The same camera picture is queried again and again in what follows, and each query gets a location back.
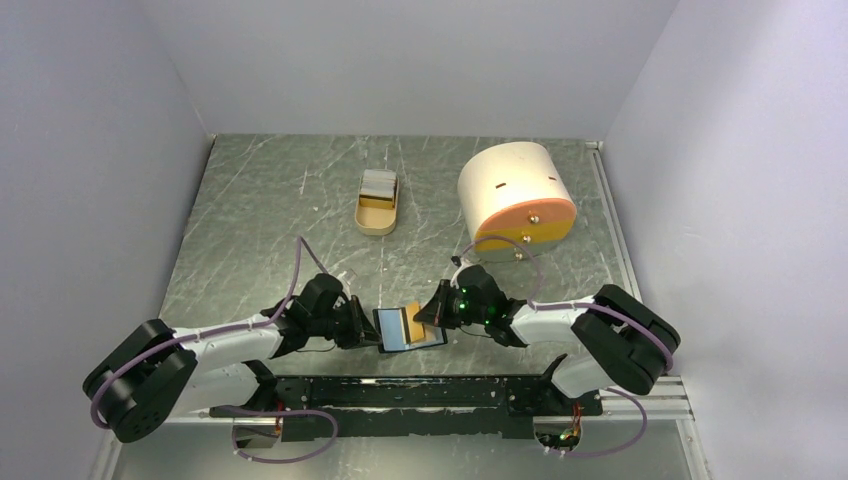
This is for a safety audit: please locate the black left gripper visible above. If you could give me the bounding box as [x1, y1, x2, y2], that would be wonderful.
[309, 294, 384, 349]

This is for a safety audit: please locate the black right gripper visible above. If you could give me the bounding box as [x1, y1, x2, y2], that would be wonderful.
[414, 279, 489, 330]

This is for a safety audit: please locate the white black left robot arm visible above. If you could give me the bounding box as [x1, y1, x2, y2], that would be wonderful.
[82, 273, 382, 443]

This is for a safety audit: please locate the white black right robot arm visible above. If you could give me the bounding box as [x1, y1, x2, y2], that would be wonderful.
[412, 265, 681, 414]

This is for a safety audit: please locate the beige oval card tray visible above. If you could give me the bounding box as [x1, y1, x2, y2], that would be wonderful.
[354, 181, 400, 236]

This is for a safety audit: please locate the stack of credit cards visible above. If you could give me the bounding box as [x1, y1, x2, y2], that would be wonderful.
[358, 169, 398, 210]

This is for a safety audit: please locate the cream cylindrical drawer box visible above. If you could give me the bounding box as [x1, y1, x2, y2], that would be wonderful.
[457, 141, 577, 262]

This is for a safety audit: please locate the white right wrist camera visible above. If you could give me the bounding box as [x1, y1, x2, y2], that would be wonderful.
[450, 255, 474, 285]

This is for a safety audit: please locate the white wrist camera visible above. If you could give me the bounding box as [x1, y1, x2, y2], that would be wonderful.
[450, 255, 474, 285]
[336, 268, 358, 284]

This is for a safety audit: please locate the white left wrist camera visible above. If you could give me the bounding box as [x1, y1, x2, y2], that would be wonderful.
[336, 268, 358, 284]

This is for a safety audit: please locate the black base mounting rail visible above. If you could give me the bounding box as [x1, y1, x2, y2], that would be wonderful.
[239, 375, 603, 439]

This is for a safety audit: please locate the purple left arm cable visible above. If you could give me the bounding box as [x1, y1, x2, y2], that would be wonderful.
[89, 236, 339, 465]

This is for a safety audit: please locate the aluminium extrusion rail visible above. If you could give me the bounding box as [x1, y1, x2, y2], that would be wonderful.
[585, 141, 709, 479]

